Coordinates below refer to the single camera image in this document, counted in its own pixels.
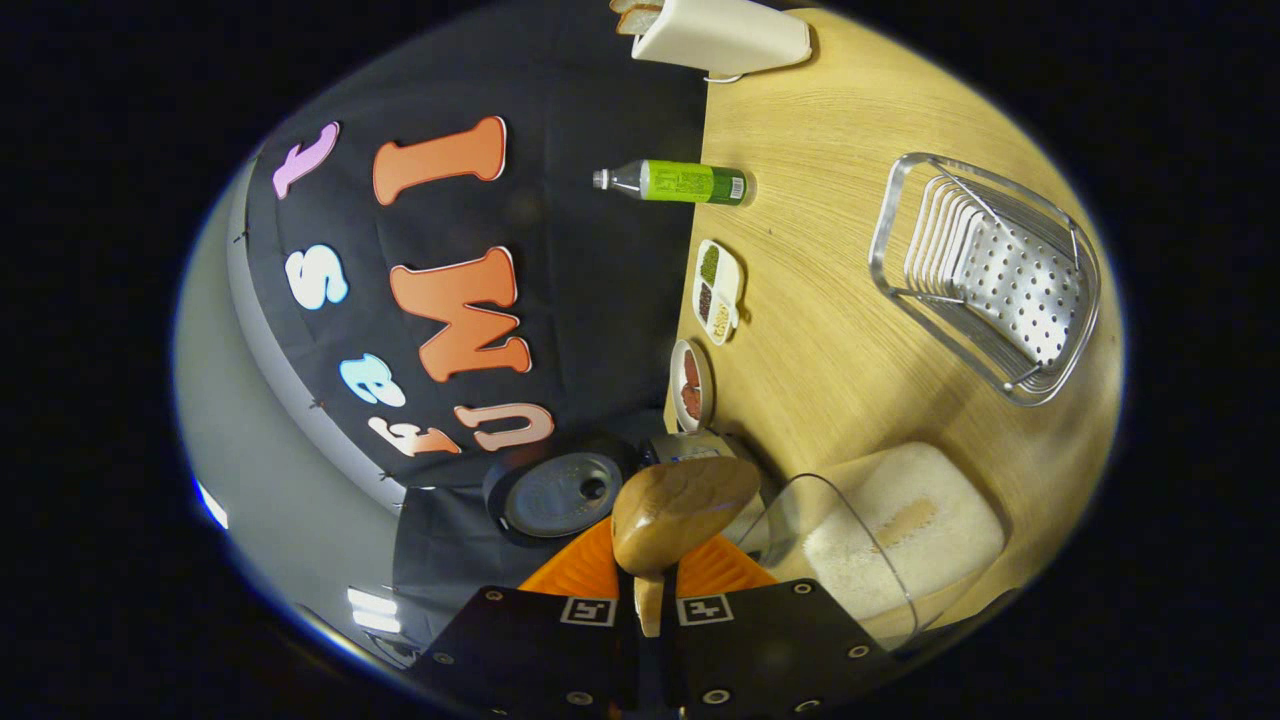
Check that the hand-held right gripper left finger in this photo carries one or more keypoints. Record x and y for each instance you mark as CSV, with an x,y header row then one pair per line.
x,y
520,645

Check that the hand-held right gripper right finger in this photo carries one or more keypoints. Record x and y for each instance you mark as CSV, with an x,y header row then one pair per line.
x,y
780,640

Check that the black rice cooker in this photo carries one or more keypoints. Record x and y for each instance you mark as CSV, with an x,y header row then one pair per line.
x,y
560,495

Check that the clear container of rice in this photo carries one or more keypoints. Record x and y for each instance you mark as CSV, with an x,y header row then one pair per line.
x,y
900,530

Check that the wooden spoon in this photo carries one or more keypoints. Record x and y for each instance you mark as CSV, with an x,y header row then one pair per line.
x,y
680,510

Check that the red meat piece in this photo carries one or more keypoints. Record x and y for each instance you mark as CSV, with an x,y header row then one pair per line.
x,y
690,402
691,368

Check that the round plate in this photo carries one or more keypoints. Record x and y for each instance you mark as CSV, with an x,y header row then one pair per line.
x,y
706,385

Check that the black backdrop cloth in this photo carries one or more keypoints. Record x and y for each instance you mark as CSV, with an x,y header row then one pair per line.
x,y
600,330

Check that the white divided bean dish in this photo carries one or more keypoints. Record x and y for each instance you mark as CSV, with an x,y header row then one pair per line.
x,y
715,290

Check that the green label plastic bottle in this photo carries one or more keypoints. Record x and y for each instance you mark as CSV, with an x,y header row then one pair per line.
x,y
690,182

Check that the white toaster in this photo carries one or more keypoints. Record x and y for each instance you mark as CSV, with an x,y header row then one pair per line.
x,y
720,35

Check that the toast bread slice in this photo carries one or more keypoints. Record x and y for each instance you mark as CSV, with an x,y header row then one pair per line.
x,y
640,20
632,4

